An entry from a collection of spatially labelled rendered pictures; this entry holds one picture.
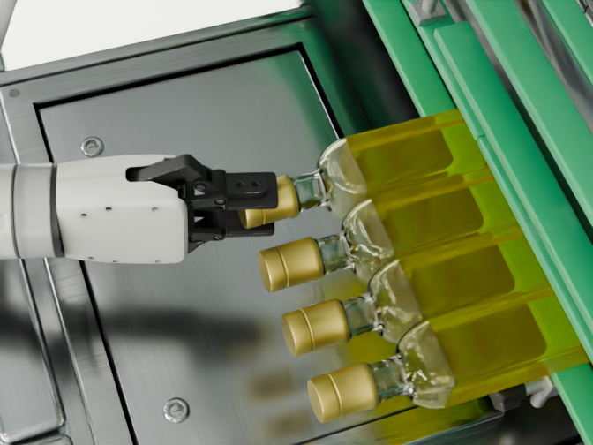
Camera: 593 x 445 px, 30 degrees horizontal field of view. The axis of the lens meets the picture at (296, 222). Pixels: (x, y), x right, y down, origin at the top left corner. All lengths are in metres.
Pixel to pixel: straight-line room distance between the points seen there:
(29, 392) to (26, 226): 0.17
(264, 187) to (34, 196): 0.18
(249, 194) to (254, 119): 0.25
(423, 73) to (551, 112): 0.24
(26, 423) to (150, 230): 0.20
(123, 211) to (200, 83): 0.31
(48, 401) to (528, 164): 0.44
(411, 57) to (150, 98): 0.26
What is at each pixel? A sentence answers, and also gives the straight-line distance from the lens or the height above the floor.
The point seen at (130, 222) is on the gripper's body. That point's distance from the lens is 0.86.
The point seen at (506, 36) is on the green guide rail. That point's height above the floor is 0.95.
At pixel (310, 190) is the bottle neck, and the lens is 0.89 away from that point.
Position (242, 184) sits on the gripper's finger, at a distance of 0.87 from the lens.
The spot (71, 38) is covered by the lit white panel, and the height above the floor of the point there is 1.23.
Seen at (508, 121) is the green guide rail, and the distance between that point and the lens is 0.90.
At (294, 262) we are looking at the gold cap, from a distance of 0.86.
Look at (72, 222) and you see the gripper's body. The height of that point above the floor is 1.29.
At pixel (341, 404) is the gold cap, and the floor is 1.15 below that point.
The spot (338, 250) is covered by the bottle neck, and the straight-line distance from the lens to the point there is 0.87.
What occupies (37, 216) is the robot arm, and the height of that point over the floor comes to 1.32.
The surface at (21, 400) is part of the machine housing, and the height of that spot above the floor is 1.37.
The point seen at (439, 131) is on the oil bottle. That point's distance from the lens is 0.92.
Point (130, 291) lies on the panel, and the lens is 1.00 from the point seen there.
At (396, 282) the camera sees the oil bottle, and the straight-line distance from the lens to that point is 0.85.
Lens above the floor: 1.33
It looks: 14 degrees down
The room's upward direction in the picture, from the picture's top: 105 degrees counter-clockwise
